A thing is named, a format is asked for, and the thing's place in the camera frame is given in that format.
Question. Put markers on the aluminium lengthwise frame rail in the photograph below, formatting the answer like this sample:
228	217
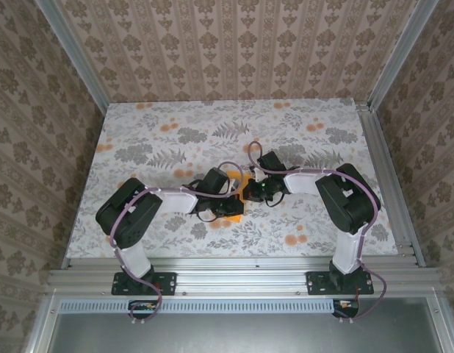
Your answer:
388	176

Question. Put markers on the floral patterned table cover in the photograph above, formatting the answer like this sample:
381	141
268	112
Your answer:
230	128

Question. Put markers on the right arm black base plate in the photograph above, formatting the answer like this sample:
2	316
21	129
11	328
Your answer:
319	283

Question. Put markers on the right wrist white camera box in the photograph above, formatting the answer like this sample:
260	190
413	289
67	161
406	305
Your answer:
256	173

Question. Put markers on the aluminium crosswise frame rail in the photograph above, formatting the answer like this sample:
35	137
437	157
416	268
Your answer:
241	279

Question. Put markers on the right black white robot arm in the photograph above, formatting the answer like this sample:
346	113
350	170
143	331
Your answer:
348	206

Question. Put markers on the grey metal sheet panel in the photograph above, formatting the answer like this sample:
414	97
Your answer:
241	334

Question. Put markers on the aluminium frame post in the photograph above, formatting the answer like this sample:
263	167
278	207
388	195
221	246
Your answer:
399	55
72	55

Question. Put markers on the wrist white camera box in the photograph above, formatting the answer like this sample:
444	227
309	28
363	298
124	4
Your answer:
233	185
256	173

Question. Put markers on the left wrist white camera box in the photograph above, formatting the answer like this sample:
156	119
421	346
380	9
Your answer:
233	185

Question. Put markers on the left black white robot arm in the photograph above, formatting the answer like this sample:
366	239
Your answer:
128	217

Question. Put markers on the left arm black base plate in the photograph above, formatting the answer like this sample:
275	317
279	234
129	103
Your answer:
164	283

